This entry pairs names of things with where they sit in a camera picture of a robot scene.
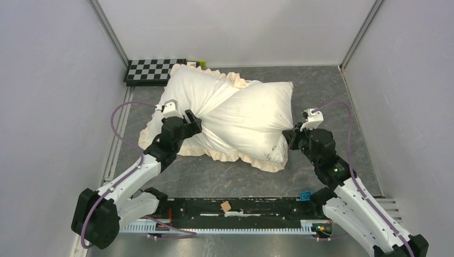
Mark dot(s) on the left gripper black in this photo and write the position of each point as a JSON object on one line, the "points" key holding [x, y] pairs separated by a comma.
{"points": [[192, 127]]}

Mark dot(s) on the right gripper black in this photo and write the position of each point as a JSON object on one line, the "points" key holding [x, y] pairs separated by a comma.
{"points": [[292, 138]]}

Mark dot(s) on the white pillow insert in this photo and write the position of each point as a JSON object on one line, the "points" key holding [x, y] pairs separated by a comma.
{"points": [[252, 120]]}

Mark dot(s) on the grey pillowcase with cream ruffle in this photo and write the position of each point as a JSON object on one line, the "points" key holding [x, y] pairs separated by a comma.
{"points": [[202, 91]]}

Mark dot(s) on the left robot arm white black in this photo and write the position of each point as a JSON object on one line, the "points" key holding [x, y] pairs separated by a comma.
{"points": [[100, 214]]}

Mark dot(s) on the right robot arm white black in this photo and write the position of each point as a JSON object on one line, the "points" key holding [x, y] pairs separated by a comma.
{"points": [[346, 201]]}

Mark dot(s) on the blue toy brick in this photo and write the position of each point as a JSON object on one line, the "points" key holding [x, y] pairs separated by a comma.
{"points": [[306, 195]]}

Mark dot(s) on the black white checkerboard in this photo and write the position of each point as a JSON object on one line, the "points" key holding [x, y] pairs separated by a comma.
{"points": [[150, 72]]}

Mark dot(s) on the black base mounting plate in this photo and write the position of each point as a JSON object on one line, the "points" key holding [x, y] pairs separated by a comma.
{"points": [[277, 212]]}

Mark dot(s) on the small tan cube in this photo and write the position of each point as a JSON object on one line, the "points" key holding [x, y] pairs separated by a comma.
{"points": [[225, 206]]}

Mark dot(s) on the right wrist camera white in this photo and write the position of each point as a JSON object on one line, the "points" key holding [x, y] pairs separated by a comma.
{"points": [[312, 120]]}

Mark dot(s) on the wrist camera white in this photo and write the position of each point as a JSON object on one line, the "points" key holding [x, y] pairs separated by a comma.
{"points": [[312, 120], [169, 109]]}

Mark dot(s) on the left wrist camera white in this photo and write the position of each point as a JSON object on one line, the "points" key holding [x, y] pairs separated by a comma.
{"points": [[169, 109]]}

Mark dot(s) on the light blue cable duct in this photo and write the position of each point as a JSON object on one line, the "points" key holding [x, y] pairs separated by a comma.
{"points": [[149, 227]]}

